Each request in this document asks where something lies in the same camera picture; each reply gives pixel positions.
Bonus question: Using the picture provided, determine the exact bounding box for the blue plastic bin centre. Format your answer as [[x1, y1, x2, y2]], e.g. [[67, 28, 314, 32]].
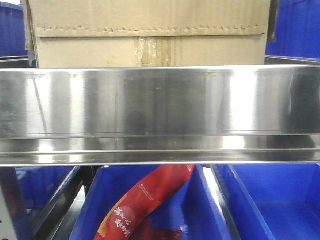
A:
[[70, 165, 232, 240]]

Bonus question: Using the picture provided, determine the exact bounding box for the stainless steel shelf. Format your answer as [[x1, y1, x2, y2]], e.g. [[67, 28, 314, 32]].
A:
[[0, 57, 320, 167]]

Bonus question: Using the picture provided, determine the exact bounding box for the blue plastic bin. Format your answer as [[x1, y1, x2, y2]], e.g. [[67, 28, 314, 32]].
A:
[[15, 166, 73, 209], [213, 164, 320, 240], [70, 165, 232, 240]]

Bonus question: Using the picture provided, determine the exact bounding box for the red snack package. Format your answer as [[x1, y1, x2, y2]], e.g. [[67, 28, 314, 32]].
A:
[[94, 164, 196, 240]]

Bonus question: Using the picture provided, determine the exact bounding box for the blue bin upper right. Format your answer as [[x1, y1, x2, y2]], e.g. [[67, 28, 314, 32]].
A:
[[266, 0, 320, 59]]

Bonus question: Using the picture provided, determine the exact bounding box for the blue plastic bin lower left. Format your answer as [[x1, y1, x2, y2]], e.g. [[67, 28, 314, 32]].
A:
[[15, 166, 73, 209]]

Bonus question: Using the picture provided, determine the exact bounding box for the large brown cardboard box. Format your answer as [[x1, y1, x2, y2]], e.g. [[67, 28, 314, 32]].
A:
[[23, 0, 279, 68]]

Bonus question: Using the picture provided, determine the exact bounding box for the blue plastic bin right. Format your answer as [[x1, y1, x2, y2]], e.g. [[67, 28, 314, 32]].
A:
[[213, 164, 320, 240]]

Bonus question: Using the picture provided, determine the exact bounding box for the blue bin upper left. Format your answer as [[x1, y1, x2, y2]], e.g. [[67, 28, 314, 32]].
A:
[[0, 2, 28, 57]]

